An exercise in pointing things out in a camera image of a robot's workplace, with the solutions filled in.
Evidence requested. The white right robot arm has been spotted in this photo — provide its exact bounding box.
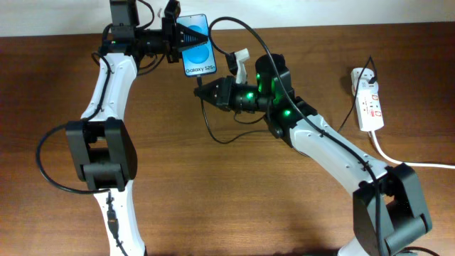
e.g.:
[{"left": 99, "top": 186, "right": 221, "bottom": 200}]
[{"left": 194, "top": 54, "right": 432, "bottom": 255}]

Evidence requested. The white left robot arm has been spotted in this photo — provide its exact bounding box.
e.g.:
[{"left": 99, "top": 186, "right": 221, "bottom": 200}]
[{"left": 65, "top": 1, "right": 208, "bottom": 255}]

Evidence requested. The white power strip cord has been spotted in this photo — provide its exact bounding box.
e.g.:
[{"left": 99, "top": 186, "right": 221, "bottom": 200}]
[{"left": 369, "top": 130, "right": 455, "bottom": 170}]

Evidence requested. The white power strip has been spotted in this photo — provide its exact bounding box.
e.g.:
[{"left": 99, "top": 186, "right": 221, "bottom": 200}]
[{"left": 350, "top": 68, "right": 384, "bottom": 132}]

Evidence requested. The white charger adapter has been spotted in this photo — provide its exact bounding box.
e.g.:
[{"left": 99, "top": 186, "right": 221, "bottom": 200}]
[{"left": 357, "top": 79, "right": 378, "bottom": 94}]

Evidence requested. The black charging cable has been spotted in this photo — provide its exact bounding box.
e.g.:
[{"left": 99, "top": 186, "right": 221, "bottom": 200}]
[{"left": 196, "top": 57, "right": 380, "bottom": 145}]

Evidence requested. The blue Galaxy smartphone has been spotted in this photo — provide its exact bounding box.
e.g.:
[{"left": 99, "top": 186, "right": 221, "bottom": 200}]
[{"left": 177, "top": 14, "right": 217, "bottom": 77}]

